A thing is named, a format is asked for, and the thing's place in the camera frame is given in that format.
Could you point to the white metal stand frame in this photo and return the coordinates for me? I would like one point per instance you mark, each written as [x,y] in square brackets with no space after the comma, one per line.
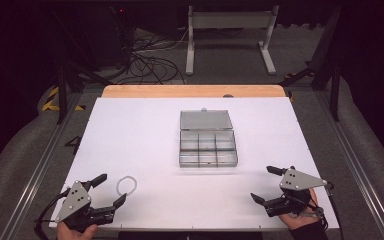
[230,20]

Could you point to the white table sheet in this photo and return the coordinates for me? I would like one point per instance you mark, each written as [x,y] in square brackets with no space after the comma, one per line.
[140,140]

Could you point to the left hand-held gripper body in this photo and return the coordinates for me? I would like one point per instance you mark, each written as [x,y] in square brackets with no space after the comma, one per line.
[75,203]

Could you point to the person's right hand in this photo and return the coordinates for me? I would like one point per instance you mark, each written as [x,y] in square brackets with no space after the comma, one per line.
[301,221]

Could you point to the clear plastic compartment box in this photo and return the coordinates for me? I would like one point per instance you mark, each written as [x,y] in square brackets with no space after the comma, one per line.
[208,143]

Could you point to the aluminium floor rail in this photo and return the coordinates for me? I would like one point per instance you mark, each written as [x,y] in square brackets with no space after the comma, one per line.
[356,166]
[38,173]

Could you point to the person's left hand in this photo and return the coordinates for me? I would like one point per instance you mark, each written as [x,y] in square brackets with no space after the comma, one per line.
[75,234]

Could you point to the dark equipment with red light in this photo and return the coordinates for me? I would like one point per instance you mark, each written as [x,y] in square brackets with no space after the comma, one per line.
[113,33]

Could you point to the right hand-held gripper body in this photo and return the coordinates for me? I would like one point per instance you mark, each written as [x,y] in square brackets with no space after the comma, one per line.
[300,181]

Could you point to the black metal stand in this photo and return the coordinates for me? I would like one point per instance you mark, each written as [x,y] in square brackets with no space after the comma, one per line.
[61,90]
[326,66]

